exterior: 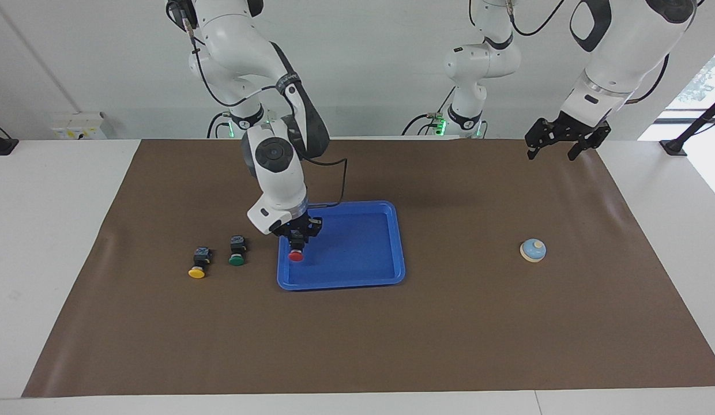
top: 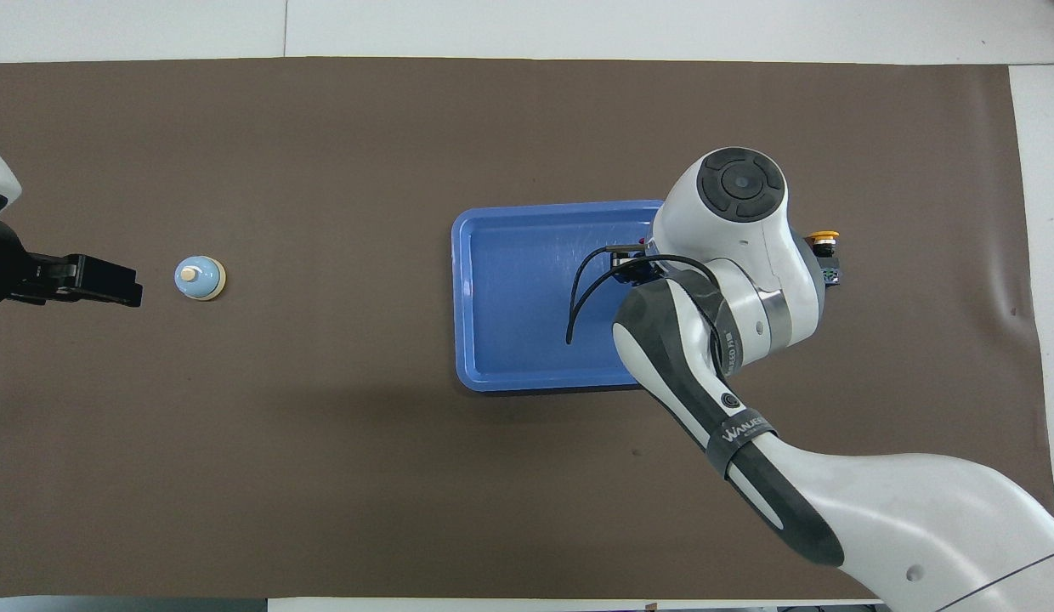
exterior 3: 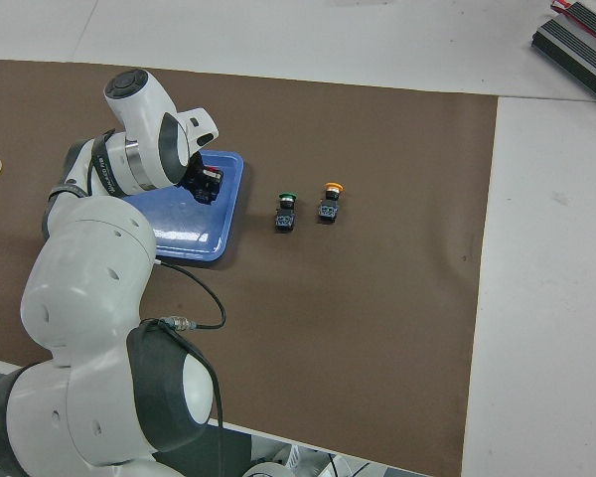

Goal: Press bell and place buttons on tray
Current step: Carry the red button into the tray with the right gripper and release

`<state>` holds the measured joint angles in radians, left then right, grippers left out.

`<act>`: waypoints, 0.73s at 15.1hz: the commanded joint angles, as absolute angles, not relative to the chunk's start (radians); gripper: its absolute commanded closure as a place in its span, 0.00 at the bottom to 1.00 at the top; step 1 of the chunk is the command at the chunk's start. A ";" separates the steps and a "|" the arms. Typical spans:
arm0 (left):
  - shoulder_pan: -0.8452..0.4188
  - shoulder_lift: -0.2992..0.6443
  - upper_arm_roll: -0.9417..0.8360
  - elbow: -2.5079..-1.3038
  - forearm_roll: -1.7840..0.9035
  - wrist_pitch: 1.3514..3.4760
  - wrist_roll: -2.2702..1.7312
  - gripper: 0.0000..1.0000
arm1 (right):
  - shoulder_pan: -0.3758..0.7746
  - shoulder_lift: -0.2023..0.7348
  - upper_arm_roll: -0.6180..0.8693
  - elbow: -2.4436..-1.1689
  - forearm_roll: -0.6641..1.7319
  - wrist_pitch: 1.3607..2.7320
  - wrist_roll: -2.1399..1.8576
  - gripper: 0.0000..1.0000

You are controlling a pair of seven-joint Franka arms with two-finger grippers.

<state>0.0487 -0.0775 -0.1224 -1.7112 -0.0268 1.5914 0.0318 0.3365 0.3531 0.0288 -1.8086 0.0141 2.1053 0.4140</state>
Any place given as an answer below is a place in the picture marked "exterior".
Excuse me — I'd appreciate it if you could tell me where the green push button switch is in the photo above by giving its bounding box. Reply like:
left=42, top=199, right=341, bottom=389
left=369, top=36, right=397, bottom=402
left=228, top=235, right=248, bottom=267

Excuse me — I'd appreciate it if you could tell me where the yellow push button switch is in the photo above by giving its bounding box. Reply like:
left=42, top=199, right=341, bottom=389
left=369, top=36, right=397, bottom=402
left=188, top=247, right=213, bottom=280

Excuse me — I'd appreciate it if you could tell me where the blue plastic tray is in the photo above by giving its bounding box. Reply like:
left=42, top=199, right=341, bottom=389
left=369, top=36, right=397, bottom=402
left=277, top=200, right=406, bottom=291

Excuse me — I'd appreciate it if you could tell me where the light blue call bell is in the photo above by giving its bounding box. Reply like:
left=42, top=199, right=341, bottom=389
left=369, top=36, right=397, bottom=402
left=520, top=239, right=547, bottom=263

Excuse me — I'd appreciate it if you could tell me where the black angled pole stand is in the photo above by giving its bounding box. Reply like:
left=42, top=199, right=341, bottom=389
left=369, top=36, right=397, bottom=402
left=659, top=92, right=715, bottom=157

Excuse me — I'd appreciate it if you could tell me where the brown table mat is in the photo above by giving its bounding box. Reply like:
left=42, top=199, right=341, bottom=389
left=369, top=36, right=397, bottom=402
left=21, top=138, right=715, bottom=398

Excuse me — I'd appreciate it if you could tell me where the black clamp stand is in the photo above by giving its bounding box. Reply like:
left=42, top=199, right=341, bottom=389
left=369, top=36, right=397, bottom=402
left=0, top=119, right=19, bottom=156

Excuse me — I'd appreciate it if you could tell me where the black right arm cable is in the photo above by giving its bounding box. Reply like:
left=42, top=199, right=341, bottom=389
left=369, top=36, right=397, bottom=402
left=185, top=17, right=348, bottom=209

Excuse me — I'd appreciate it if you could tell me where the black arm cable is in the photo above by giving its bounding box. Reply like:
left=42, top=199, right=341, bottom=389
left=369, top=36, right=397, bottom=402
left=185, top=17, right=348, bottom=209
left=506, top=0, right=671, bottom=105

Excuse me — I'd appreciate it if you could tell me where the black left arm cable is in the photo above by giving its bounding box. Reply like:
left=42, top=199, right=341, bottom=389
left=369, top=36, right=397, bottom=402
left=506, top=0, right=671, bottom=105

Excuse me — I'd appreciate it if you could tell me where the black left base cable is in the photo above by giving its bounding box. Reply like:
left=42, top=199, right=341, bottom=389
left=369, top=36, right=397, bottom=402
left=401, top=86, right=457, bottom=137

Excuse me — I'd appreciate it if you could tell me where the black base cable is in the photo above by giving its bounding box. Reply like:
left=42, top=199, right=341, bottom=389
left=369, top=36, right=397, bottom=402
left=206, top=111, right=230, bottom=139
left=401, top=86, right=457, bottom=137

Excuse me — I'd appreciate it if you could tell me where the black right base cable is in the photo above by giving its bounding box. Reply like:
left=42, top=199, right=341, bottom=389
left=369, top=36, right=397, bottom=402
left=206, top=111, right=230, bottom=139

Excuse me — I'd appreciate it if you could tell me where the white wall socket box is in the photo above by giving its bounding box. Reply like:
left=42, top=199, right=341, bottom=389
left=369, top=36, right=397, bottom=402
left=51, top=111, right=108, bottom=141

